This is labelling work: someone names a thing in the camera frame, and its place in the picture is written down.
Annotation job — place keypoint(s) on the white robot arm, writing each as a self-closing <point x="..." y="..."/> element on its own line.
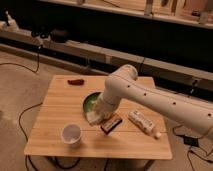
<point x="121" y="84"/>

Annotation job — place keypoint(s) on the white spray bottle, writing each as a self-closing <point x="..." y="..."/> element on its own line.
<point x="12" y="24"/>

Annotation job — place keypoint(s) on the dark object on ledge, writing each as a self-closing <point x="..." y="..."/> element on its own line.
<point x="60" y="36"/>

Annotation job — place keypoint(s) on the green bowl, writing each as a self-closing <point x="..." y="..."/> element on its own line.
<point x="89" y="102"/>

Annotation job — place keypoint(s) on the red brown sausage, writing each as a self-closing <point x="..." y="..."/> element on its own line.
<point x="76" y="82"/>

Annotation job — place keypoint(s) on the white sponge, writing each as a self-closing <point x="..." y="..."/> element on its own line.
<point x="96" y="118"/>

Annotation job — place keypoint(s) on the white plastic bottle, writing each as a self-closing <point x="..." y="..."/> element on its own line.
<point x="144" y="123"/>

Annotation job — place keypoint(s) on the dark brown chocolate bar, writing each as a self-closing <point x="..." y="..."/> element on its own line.
<point x="110" y="124"/>

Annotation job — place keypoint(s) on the wooden table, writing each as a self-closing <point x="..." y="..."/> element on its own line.
<point x="63" y="105"/>

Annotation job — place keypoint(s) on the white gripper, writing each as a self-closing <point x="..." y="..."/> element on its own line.
<point x="106" y="107"/>

